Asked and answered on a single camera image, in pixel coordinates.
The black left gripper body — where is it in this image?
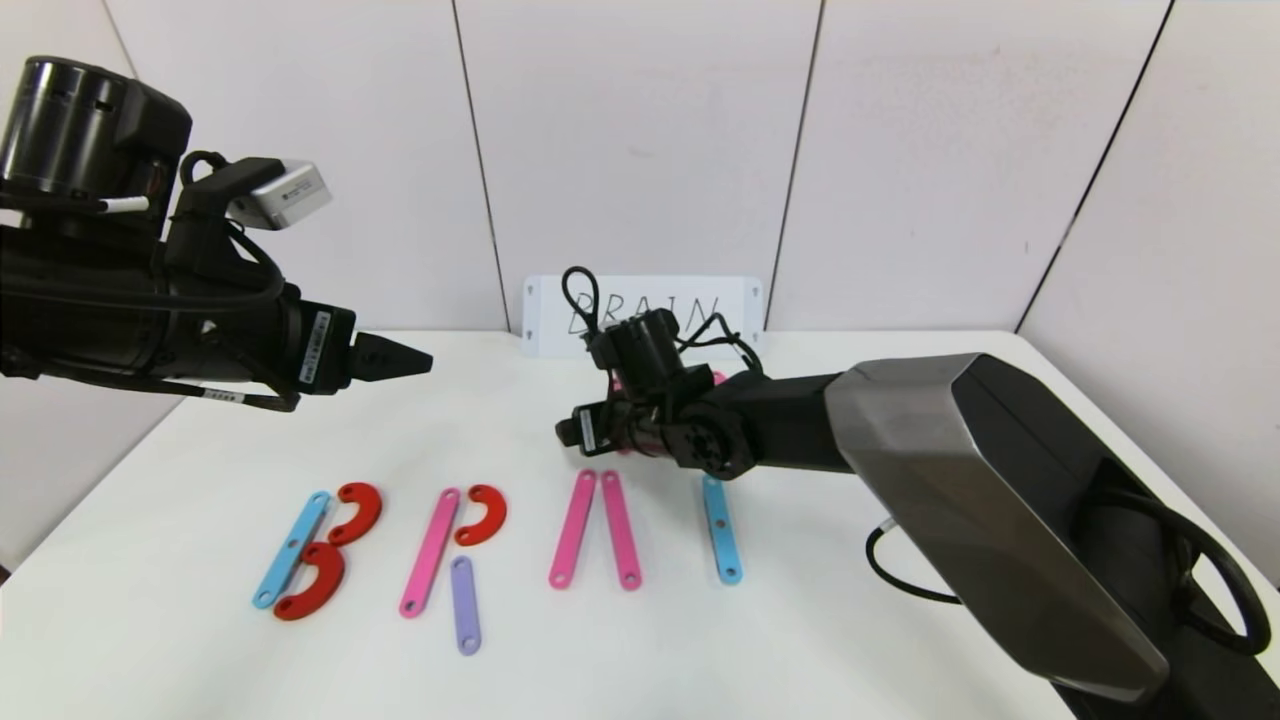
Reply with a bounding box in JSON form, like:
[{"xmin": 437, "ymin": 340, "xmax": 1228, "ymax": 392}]
[{"xmin": 244, "ymin": 283, "xmax": 357, "ymax": 396}]

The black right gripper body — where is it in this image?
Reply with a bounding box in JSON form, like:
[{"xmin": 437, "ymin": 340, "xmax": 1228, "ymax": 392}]
[{"xmin": 572, "ymin": 400, "xmax": 635, "ymax": 457}]

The long pink bar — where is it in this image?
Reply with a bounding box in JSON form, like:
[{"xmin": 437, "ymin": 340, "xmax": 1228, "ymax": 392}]
[
  {"xmin": 600, "ymin": 470, "xmax": 642, "ymax": 591},
  {"xmin": 609, "ymin": 372, "xmax": 646, "ymax": 457},
  {"xmin": 399, "ymin": 487, "xmax": 461, "ymax": 618},
  {"xmin": 547, "ymin": 469, "xmax": 597, "ymax": 590}
]

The red C-shaped piece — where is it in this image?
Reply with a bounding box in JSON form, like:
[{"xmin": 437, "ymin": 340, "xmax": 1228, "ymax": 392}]
[
  {"xmin": 453, "ymin": 484, "xmax": 508, "ymax": 547},
  {"xmin": 327, "ymin": 483, "xmax": 382, "ymax": 547},
  {"xmin": 272, "ymin": 543, "xmax": 345, "ymax": 622}
]

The short purple bar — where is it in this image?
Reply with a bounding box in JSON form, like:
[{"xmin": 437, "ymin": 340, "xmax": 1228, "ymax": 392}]
[{"xmin": 450, "ymin": 556, "xmax": 483, "ymax": 656}]

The white sign reading BRAIN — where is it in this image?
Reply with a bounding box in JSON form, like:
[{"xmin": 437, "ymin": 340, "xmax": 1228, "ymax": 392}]
[{"xmin": 522, "ymin": 275, "xmax": 764, "ymax": 359}]

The long blue bar orange underside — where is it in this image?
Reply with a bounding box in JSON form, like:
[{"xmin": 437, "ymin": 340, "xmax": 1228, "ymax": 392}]
[
  {"xmin": 250, "ymin": 490, "xmax": 331, "ymax": 611},
  {"xmin": 701, "ymin": 475, "xmax": 743, "ymax": 586}
]

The black left camera cable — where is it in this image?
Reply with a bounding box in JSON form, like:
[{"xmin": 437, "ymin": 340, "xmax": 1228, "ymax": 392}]
[{"xmin": 180, "ymin": 150, "xmax": 291, "ymax": 301}]

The black looped right arm cable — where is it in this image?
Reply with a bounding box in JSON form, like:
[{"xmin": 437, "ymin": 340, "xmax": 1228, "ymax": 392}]
[{"xmin": 562, "ymin": 266, "xmax": 604, "ymax": 346}]

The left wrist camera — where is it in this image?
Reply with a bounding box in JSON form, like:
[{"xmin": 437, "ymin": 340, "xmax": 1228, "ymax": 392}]
[{"xmin": 230, "ymin": 160, "xmax": 333, "ymax": 231}]

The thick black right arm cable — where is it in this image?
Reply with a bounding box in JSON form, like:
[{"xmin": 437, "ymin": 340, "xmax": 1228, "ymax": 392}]
[{"xmin": 865, "ymin": 490, "xmax": 1273, "ymax": 658}]

